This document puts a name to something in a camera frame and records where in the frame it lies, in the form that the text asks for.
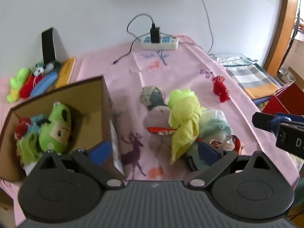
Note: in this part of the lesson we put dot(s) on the red yarn tassel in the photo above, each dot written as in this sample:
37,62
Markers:
220,87

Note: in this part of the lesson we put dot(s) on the folded plaid cloth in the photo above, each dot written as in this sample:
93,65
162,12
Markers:
251,78

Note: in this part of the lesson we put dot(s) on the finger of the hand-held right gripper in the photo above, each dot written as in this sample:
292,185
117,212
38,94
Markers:
291,139
261,121

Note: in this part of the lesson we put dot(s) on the yellow-green plush toy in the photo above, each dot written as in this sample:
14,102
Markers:
185,114

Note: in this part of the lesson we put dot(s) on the metal pot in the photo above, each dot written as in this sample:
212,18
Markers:
286,74

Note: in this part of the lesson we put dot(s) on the black phone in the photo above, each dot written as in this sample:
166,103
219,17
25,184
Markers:
48,45

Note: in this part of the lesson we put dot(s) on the red and white tasseled charm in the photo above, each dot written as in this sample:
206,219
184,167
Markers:
231,143

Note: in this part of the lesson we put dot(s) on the clear plastic packet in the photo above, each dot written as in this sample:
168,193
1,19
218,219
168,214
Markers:
231,58

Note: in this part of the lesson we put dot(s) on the pink printed blanket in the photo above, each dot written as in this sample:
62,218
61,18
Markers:
185,71

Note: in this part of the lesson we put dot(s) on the wooden door frame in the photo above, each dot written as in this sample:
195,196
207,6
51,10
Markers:
281,28

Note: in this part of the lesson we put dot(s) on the black charger plug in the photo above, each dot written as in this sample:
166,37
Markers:
155,34

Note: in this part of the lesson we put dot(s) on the green frog plush toy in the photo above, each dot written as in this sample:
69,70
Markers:
57,128

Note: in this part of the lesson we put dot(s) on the white power strip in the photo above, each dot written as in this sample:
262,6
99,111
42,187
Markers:
166,44

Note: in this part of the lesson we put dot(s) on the yellow book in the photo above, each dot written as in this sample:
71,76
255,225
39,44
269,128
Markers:
65,72

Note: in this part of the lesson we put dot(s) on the brown cardboard box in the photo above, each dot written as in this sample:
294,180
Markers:
95,104

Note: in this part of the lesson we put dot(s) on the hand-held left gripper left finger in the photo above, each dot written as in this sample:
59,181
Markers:
101,152

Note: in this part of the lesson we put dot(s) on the grey patterned sock ball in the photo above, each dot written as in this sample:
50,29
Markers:
152,96

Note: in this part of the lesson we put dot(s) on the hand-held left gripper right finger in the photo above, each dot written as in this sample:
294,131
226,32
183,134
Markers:
208,154

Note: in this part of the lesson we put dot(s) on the flat brown carton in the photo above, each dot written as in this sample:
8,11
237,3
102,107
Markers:
298,74

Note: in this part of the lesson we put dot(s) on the neon green plush toy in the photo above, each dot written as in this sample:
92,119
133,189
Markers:
17,80

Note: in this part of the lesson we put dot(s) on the red box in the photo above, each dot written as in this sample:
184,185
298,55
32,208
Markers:
282,99

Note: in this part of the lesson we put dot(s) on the red plush toy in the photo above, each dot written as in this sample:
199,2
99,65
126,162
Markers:
28,87

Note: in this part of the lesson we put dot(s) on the teal cloth with black label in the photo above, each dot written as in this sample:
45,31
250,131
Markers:
193,153

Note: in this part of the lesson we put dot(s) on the mauve plush teddy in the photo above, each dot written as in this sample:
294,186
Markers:
156,117

